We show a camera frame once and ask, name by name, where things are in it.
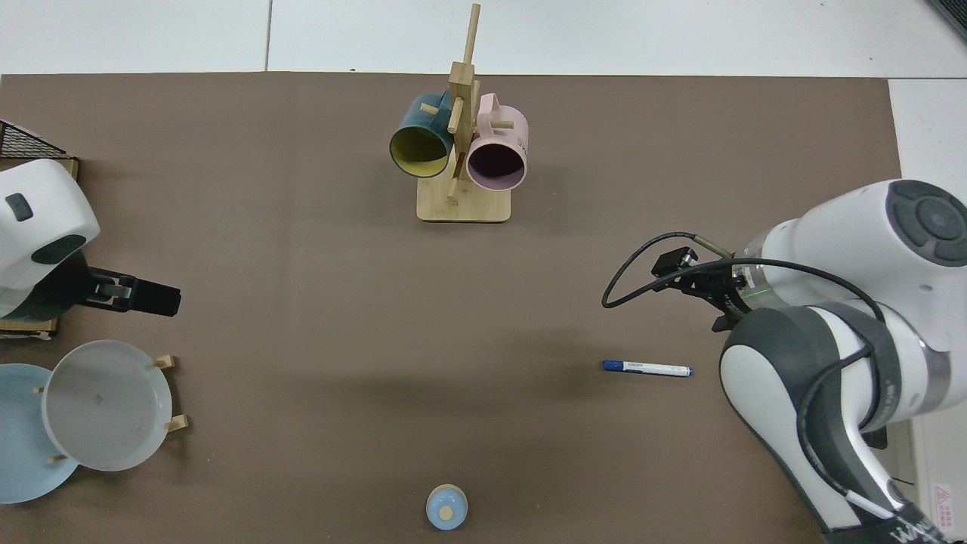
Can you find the white marker with blue cap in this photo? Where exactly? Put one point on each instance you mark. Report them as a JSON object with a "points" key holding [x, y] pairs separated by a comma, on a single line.
{"points": [[650, 369]]}

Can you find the grey plate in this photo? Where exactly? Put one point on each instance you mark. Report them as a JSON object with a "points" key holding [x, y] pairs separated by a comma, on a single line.
{"points": [[106, 408]]}

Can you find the wooden plate rack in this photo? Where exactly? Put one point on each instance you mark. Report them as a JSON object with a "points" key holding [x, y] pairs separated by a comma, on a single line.
{"points": [[177, 423]]}

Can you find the light blue plate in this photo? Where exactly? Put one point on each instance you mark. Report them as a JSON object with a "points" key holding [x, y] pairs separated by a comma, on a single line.
{"points": [[19, 438]]}

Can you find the pink mug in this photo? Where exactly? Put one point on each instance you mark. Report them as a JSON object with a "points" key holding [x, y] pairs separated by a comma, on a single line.
{"points": [[508, 128]]}

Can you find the brown table cloth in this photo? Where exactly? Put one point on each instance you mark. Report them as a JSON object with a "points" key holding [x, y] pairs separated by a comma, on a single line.
{"points": [[378, 302]]}

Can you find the wooden cup stand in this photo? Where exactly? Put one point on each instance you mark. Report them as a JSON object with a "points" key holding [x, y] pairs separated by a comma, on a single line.
{"points": [[462, 204]]}

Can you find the pale toaster oven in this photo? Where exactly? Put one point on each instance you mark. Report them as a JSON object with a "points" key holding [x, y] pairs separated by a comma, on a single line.
{"points": [[940, 468]]}

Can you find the dark blue mug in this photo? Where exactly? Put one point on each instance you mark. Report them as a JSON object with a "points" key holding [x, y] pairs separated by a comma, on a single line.
{"points": [[423, 125]]}

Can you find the small blue round thing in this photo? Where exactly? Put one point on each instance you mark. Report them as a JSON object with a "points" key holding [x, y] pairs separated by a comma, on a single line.
{"points": [[446, 508]]}

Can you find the dark grey ribbed panel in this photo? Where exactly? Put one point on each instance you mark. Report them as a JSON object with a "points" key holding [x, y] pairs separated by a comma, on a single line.
{"points": [[956, 11]]}

